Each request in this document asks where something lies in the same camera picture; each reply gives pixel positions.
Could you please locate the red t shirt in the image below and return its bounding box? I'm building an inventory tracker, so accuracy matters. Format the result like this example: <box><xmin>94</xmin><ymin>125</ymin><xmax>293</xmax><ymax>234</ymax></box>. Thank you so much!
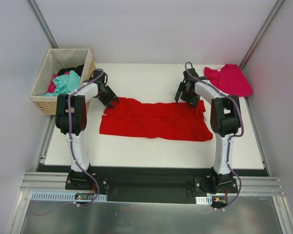
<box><xmin>99</xmin><ymin>97</ymin><xmax>213</xmax><ymax>142</ymax></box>

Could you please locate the magenta t shirt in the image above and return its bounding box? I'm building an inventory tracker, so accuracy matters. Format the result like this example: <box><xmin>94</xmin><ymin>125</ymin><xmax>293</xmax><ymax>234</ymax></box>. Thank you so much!
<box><xmin>204</xmin><ymin>64</ymin><xmax>253</xmax><ymax>97</ymax></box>

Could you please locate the wicker basket with cloth liner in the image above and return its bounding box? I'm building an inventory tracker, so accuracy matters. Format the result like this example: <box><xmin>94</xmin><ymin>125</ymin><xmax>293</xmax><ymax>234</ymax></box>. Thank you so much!
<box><xmin>29</xmin><ymin>49</ymin><xmax>95</xmax><ymax>115</ymax></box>

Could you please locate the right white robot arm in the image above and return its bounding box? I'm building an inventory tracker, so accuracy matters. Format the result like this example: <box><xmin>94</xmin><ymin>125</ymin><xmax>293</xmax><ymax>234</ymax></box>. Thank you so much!
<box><xmin>175</xmin><ymin>68</ymin><xmax>244</xmax><ymax>194</ymax></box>

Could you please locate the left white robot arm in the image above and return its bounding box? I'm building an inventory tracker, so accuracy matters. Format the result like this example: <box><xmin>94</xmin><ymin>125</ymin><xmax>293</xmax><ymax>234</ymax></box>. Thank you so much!
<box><xmin>55</xmin><ymin>69</ymin><xmax>119</xmax><ymax>190</ymax></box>

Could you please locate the black t shirt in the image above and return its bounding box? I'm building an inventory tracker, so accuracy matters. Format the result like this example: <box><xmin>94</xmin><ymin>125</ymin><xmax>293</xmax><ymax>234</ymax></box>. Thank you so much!
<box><xmin>57</xmin><ymin>65</ymin><xmax>84</xmax><ymax>76</ymax></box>

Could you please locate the teal t shirt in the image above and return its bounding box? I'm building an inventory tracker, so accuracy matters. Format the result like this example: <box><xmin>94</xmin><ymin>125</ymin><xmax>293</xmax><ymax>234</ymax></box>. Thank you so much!
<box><xmin>44</xmin><ymin>71</ymin><xmax>81</xmax><ymax>97</ymax></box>

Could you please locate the pink t shirt in basket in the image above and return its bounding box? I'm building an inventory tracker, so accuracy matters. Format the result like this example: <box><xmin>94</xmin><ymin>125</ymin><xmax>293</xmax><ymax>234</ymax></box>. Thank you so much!
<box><xmin>45</xmin><ymin>74</ymin><xmax>63</xmax><ymax>96</ymax></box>

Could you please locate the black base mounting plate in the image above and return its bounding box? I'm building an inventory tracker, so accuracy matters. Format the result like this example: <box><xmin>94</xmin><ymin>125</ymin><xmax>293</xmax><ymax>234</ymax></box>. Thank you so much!
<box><xmin>36</xmin><ymin>165</ymin><xmax>238</xmax><ymax>203</ymax></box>

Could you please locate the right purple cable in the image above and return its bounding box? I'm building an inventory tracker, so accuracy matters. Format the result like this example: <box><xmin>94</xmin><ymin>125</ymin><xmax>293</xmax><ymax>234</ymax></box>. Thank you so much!
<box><xmin>184</xmin><ymin>61</ymin><xmax>245</xmax><ymax>215</ymax></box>

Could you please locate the purple cable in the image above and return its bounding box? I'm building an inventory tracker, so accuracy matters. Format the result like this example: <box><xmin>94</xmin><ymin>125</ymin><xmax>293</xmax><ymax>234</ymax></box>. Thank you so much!
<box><xmin>29</xmin><ymin>68</ymin><xmax>108</xmax><ymax>216</ymax></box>
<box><xmin>184</xmin><ymin>61</ymin><xmax>245</xmax><ymax>215</ymax></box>

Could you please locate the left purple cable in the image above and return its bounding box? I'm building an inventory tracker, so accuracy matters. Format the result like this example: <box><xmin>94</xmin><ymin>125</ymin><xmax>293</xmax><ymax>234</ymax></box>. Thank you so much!
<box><xmin>29</xmin><ymin>68</ymin><xmax>108</xmax><ymax>216</ymax></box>

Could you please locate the right white cable duct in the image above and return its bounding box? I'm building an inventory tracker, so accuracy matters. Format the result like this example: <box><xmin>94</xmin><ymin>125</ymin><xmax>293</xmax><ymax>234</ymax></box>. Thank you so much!
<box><xmin>195</xmin><ymin>195</ymin><xmax>212</xmax><ymax>205</ymax></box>

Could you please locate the white cable duct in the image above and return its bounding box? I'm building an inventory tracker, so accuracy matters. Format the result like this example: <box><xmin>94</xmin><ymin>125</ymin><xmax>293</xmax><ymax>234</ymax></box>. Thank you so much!
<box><xmin>195</xmin><ymin>195</ymin><xmax>212</xmax><ymax>205</ymax></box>
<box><xmin>31</xmin><ymin>192</ymin><xmax>107</xmax><ymax>202</ymax></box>

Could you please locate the aluminium frame rail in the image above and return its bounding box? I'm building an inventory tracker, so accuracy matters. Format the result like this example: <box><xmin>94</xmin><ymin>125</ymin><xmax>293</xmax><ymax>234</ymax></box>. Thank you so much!
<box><xmin>21</xmin><ymin>171</ymin><xmax>71</xmax><ymax>189</ymax></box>

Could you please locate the left white cable duct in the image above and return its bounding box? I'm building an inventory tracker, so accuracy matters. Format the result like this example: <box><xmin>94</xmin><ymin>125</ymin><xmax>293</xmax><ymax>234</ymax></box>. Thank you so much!
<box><xmin>31</xmin><ymin>192</ymin><xmax>107</xmax><ymax>202</ymax></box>

